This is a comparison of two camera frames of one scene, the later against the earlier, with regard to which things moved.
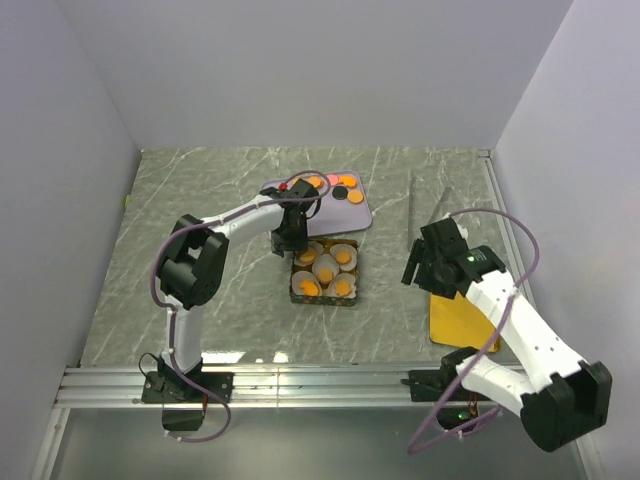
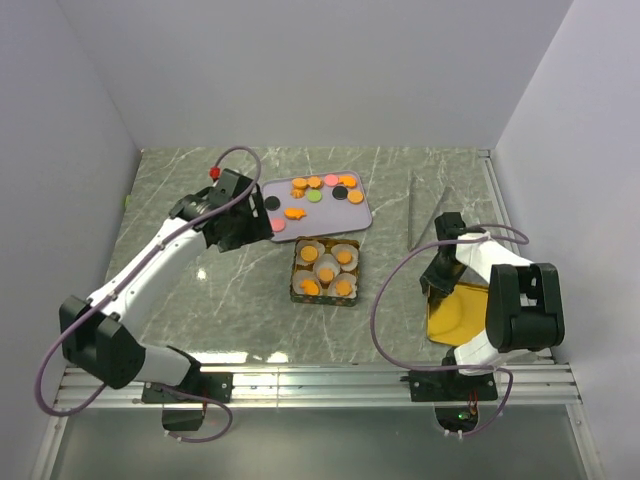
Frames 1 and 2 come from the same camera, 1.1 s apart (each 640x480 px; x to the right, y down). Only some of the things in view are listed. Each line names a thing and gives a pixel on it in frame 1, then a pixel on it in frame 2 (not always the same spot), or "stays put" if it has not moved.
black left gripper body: (291, 239) -> (239, 233)
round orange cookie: (343, 257) stays put
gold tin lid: (457, 321) stays put
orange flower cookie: (343, 288) stays put
